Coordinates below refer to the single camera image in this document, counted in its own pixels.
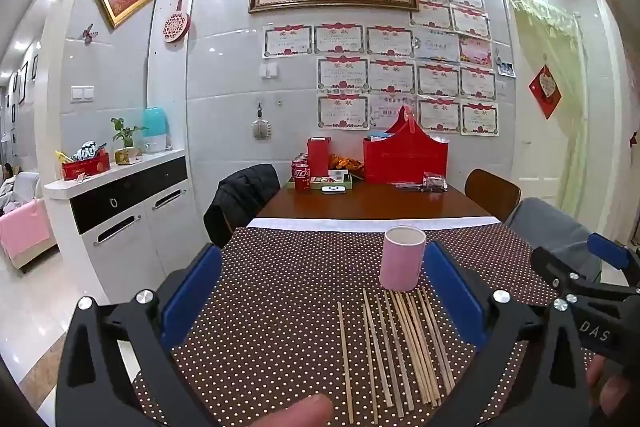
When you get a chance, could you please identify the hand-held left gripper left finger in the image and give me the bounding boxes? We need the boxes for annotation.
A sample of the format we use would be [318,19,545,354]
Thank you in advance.
[54,243,223,427]

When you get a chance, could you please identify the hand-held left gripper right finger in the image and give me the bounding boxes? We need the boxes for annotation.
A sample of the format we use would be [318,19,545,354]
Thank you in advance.
[424,241,598,427]

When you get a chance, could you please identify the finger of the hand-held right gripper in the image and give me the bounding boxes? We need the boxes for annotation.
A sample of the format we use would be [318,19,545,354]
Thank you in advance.
[530,245,640,304]
[587,232,640,289]

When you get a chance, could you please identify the pink cup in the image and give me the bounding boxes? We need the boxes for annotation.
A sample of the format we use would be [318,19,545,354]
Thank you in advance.
[378,226,427,293]

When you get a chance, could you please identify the row of wooden chopsticks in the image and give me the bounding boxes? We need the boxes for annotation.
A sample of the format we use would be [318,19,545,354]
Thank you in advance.
[336,286,457,425]

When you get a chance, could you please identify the person's right hand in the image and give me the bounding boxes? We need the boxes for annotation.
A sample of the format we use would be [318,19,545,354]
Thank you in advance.
[585,353,640,427]

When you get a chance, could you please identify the person's left hand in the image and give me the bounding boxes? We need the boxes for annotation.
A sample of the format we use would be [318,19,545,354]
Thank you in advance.
[260,393,335,427]

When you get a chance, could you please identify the grey padded chair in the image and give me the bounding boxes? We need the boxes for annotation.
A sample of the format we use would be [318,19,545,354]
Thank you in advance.
[504,197,603,284]

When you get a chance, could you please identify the brown polka dot tablecloth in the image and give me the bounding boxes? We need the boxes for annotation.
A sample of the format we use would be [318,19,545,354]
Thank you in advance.
[127,224,608,427]

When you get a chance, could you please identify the brown wooden chair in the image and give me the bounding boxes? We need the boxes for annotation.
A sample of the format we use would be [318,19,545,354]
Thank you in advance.
[464,168,522,224]

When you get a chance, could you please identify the white black sideboard cabinet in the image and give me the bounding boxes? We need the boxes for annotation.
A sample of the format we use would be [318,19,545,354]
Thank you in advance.
[43,148,190,308]

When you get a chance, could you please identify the black jacket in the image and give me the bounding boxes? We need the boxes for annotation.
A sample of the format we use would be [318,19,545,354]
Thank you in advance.
[203,164,281,249]

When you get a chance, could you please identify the dark plastic packet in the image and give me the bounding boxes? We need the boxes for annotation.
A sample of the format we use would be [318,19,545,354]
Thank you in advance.
[421,172,449,194]

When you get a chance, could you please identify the red gift bag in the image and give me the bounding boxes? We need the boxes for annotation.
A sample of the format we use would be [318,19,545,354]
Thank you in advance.
[362,106,449,186]

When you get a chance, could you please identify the pale green curtain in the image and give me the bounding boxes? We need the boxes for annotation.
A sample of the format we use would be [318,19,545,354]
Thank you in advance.
[502,0,590,230]

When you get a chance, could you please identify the red cola can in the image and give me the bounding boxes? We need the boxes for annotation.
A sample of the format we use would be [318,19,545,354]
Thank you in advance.
[291,158,311,193]

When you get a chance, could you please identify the green tray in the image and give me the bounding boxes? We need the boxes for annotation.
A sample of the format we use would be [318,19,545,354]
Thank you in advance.
[309,172,354,191]

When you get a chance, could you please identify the potted green plant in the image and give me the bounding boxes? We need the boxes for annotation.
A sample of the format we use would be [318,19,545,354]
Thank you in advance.
[110,117,142,166]

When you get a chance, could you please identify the red tin box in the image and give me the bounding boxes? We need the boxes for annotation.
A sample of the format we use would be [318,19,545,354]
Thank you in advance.
[61,149,111,181]

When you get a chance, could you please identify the orange snack packets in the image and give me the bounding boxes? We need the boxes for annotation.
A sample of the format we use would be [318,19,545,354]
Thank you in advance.
[329,155,364,174]

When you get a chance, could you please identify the blue white humidifier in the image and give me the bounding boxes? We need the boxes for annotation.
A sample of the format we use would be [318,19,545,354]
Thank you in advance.
[142,106,169,154]

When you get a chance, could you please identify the red heart hanging ornament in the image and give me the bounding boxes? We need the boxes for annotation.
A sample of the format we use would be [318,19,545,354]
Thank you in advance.
[528,63,563,121]

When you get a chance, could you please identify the zebra patterned cloth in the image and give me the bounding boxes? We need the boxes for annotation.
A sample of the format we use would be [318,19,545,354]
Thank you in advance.
[71,139,104,162]

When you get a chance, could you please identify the sofa with pink blanket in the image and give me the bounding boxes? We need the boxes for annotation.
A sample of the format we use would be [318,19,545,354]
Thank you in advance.
[0,171,58,275]

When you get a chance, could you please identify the silver hanging ornament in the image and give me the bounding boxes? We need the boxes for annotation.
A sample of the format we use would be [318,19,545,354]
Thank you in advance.
[251,103,272,141]

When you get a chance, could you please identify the red round hanging ornament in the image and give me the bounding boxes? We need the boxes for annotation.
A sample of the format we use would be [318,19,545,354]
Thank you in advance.
[161,0,194,44]

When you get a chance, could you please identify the wall of certificates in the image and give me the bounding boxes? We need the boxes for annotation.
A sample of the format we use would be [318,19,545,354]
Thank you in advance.
[262,0,501,138]

